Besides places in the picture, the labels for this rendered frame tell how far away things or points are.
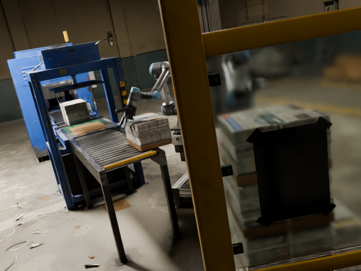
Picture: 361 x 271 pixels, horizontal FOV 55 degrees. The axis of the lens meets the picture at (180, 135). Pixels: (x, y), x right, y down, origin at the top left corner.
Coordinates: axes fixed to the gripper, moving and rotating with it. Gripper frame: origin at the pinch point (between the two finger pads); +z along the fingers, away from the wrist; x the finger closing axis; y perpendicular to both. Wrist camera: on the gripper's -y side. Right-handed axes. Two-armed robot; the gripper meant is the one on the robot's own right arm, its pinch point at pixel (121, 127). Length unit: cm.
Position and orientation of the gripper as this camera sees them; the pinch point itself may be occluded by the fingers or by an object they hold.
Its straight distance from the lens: 295.9
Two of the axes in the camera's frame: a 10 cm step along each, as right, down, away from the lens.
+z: -3.0, 9.5, 0.3
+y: 8.4, 2.4, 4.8
